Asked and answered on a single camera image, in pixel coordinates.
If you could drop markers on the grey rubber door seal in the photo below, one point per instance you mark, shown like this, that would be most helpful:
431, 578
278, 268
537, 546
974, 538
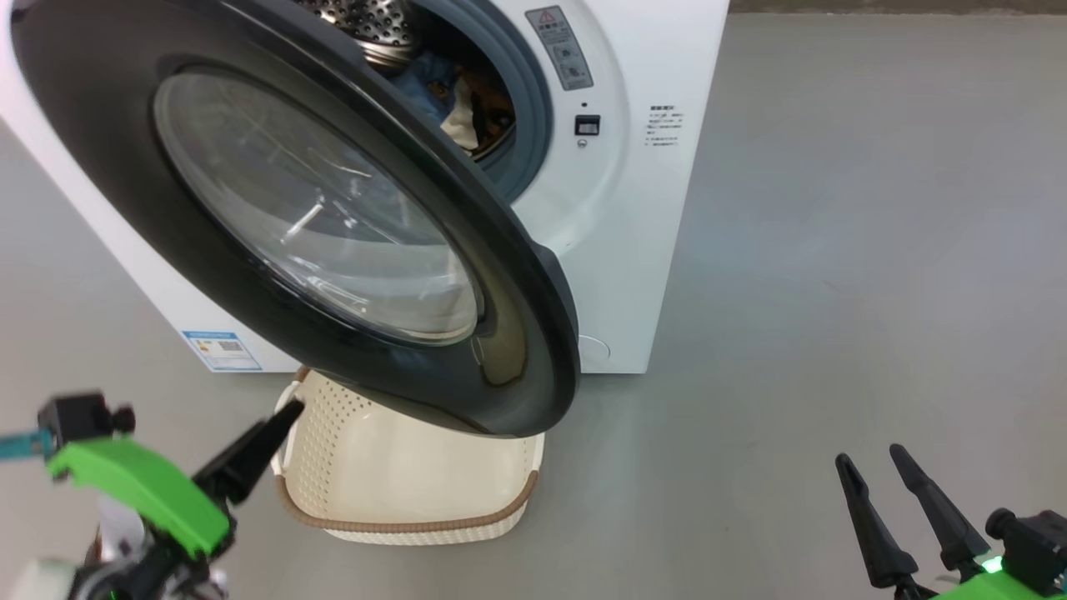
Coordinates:
533, 108

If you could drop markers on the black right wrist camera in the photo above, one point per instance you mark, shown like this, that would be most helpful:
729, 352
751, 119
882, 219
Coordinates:
1038, 546

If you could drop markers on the black door latch socket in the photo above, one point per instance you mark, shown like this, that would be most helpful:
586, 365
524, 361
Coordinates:
587, 125

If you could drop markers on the round filter cover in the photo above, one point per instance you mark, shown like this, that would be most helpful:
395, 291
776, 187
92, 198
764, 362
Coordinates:
593, 354

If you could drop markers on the grey warning sticker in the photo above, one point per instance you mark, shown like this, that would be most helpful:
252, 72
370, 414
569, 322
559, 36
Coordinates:
560, 48

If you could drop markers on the blue energy label sticker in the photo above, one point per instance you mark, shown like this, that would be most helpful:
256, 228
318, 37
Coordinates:
221, 350

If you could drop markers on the blue garment with orange print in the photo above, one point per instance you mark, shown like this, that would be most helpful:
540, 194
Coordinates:
488, 112

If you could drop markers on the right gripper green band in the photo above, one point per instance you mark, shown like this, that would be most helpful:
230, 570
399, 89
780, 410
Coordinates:
979, 583

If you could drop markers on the cream perforated laundry basket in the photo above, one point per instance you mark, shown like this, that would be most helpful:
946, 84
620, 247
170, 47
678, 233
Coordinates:
400, 483

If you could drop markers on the steel perforated drum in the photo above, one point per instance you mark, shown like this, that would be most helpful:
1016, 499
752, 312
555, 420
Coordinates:
367, 25

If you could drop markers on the black round washing machine door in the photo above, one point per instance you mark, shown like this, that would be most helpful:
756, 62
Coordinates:
125, 50

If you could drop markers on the small printed text label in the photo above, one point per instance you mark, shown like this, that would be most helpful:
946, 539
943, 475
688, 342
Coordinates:
665, 125

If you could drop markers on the white washing machine body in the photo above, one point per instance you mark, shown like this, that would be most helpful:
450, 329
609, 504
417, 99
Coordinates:
650, 250

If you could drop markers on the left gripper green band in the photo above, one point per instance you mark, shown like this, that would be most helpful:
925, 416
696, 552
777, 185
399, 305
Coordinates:
142, 483

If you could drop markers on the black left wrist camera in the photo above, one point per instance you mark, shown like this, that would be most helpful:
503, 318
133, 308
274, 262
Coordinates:
79, 417

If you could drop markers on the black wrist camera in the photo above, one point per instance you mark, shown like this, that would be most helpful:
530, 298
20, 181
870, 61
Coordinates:
1038, 546
79, 417

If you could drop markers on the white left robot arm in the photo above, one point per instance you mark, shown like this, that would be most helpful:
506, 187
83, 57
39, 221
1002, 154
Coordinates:
117, 567

